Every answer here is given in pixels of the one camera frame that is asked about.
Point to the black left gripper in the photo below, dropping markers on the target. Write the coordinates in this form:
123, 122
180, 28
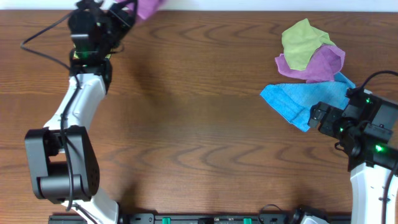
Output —
115, 14

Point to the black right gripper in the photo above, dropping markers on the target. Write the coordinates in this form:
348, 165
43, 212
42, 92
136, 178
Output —
332, 114

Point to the purple microfiber cloth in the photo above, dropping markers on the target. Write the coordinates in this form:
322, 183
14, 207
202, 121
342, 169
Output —
141, 10

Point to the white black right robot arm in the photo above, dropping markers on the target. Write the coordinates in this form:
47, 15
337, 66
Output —
372, 165

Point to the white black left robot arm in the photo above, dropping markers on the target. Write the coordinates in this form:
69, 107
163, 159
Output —
63, 167

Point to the crumpled blue cloth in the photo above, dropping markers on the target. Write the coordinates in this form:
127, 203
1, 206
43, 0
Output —
293, 101

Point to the folded green cloth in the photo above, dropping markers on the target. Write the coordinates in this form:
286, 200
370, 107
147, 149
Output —
86, 55

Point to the crumpled purple cloth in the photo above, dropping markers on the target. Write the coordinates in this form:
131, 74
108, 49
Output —
324, 64

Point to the crumpled olive green cloth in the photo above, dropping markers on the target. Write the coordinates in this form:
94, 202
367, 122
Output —
300, 43

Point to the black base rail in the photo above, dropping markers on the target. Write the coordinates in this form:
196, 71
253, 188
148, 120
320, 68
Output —
148, 218

